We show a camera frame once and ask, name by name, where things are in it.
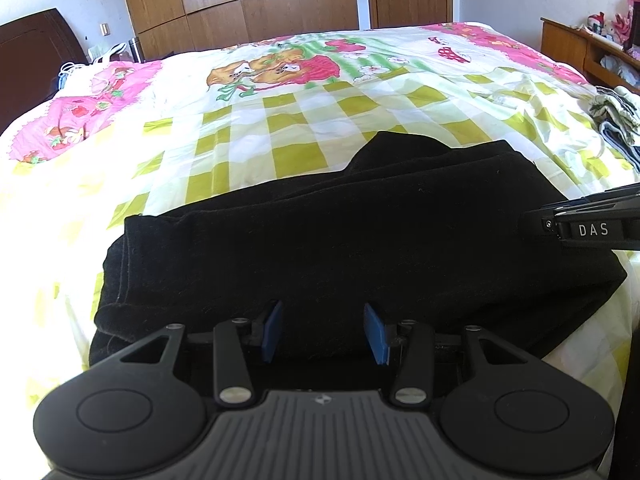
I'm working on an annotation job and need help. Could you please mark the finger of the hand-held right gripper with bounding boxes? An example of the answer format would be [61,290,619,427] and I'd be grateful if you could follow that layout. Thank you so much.
[522,207,563,237]
[542,185,640,213]

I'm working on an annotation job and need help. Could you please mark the black pants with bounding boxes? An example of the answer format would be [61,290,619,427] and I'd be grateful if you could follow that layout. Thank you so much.
[89,131,628,368]

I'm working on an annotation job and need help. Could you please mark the pile of folded clothes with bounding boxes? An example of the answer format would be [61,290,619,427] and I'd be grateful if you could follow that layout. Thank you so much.
[587,85,640,171]

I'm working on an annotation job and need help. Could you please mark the wooden bedside cabinet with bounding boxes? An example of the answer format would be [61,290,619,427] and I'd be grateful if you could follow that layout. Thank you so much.
[540,16,640,95]

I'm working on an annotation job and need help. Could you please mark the pink plush toys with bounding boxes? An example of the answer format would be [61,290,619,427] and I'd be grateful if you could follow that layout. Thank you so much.
[586,0,640,53]

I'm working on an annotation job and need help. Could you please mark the printed checkered bed sheet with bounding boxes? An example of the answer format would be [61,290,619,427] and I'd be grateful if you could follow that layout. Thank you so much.
[0,21,640,480]

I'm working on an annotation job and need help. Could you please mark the brown wooden wardrobe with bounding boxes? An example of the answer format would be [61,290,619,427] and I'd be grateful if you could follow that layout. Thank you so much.
[116,0,361,63]

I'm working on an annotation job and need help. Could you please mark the white bag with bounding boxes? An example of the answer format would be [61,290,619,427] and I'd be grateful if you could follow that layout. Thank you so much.
[87,42,133,65]

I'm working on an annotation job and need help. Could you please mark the dark wooden headboard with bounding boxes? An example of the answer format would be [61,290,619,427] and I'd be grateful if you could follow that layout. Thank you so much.
[0,8,91,133]

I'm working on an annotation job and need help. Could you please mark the white cords bundle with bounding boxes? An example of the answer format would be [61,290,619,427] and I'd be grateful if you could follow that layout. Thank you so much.
[57,61,90,92]

